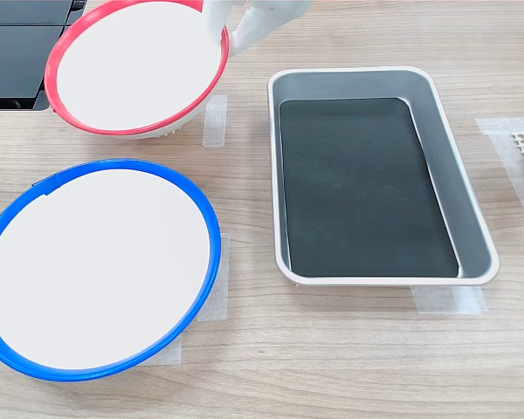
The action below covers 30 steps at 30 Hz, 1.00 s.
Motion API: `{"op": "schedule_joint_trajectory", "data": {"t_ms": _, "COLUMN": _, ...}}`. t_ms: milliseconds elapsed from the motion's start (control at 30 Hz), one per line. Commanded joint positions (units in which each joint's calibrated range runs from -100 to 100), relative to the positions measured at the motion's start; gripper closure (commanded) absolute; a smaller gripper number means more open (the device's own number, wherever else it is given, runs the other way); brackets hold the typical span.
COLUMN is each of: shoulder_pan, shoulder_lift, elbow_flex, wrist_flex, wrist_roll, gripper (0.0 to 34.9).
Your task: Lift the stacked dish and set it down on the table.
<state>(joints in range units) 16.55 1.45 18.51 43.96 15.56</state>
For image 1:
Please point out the black glossy device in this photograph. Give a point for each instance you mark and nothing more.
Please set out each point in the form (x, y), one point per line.
(13, 57)

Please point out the blue-rimmed white plate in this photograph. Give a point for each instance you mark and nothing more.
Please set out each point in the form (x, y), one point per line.
(96, 270)

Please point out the steel tray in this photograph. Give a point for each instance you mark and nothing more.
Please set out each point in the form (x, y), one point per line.
(456, 174)

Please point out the red-rimmed white plate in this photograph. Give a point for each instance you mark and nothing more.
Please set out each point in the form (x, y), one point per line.
(135, 65)

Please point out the translucent masking tape strip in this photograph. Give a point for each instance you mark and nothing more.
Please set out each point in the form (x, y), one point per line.
(502, 125)
(215, 126)
(170, 353)
(517, 187)
(450, 301)
(218, 301)

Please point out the black tray mat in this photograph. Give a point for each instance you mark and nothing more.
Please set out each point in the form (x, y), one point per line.
(362, 192)

